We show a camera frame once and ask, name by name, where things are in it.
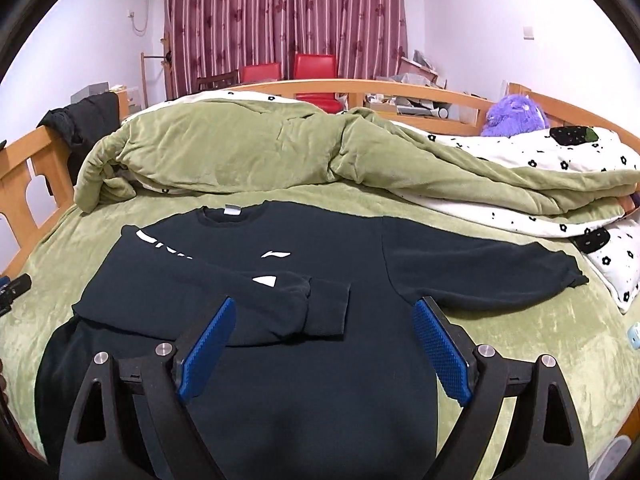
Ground cluttered wooden desk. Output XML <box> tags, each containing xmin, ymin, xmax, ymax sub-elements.
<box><xmin>362</xmin><ymin>50</ymin><xmax>493</xmax><ymax>121</ymax></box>

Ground green plush bed sheet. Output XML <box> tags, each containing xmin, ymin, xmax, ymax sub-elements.
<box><xmin>0</xmin><ymin>180</ymin><xmax>640</xmax><ymax>480</ymax></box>

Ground maroon striped floral curtain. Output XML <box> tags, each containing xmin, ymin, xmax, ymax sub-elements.
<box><xmin>162</xmin><ymin>0</ymin><xmax>408</xmax><ymax>101</ymax></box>

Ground green quilt with floral lining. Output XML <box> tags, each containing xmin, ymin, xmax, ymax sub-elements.
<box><xmin>74</xmin><ymin>87</ymin><xmax>640</xmax><ymax>261</ymax></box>

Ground grey plastic storage drawers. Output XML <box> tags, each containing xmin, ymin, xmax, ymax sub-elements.
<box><xmin>70</xmin><ymin>82</ymin><xmax>138</xmax><ymax>116</ymax></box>

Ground purple plush toy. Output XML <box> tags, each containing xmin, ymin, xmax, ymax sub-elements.
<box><xmin>481</xmin><ymin>94</ymin><xmax>550</xmax><ymax>137</ymax></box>

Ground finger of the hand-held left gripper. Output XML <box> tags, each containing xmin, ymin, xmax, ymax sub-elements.
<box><xmin>0</xmin><ymin>274</ymin><xmax>32</xmax><ymax>317</ymax></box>

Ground dark wooden chair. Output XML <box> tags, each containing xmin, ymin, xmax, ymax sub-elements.
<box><xmin>196</xmin><ymin>71</ymin><xmax>238</xmax><ymax>92</ymax></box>

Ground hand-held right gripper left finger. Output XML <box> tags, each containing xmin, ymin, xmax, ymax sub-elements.
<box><xmin>59</xmin><ymin>296</ymin><xmax>237</xmax><ymax>480</ymax></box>

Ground white floral pillow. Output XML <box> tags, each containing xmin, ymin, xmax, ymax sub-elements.
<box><xmin>575</xmin><ymin>220</ymin><xmax>640</xmax><ymax>315</ymax></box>

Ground red chair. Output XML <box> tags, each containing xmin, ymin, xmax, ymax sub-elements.
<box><xmin>239</xmin><ymin>62</ymin><xmax>281</xmax><ymax>84</ymax></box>
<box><xmin>292</xmin><ymin>52</ymin><xmax>341</xmax><ymax>113</ymax></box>

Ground wooden coat rack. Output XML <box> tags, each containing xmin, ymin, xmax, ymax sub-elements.
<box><xmin>140</xmin><ymin>35</ymin><xmax>173</xmax><ymax>106</ymax></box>

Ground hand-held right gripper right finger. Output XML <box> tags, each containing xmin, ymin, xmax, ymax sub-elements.
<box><xmin>411</xmin><ymin>296</ymin><xmax>588</xmax><ymax>480</ymax></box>

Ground black sweatshirt with white print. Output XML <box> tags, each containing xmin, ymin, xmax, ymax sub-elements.
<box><xmin>35</xmin><ymin>201</ymin><xmax>591</xmax><ymax>480</ymax></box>

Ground black jacket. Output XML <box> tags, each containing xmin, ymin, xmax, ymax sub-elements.
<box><xmin>37</xmin><ymin>92</ymin><xmax>121</xmax><ymax>186</ymax></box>

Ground wooden bed frame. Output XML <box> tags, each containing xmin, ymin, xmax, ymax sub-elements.
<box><xmin>0</xmin><ymin>79</ymin><xmax>640</xmax><ymax>273</ymax></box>

